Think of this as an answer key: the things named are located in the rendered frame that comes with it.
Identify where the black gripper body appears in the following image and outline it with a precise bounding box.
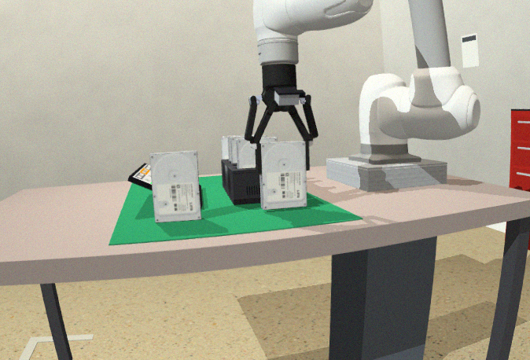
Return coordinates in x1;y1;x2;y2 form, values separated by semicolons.
261;64;296;112

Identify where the green mat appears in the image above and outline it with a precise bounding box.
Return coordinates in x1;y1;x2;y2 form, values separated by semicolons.
109;175;363;245

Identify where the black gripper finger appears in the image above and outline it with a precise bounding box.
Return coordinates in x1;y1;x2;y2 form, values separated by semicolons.
245;95;277;174
288;94;318;171

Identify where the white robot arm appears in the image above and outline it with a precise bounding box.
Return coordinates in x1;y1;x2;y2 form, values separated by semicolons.
253;0;480;165

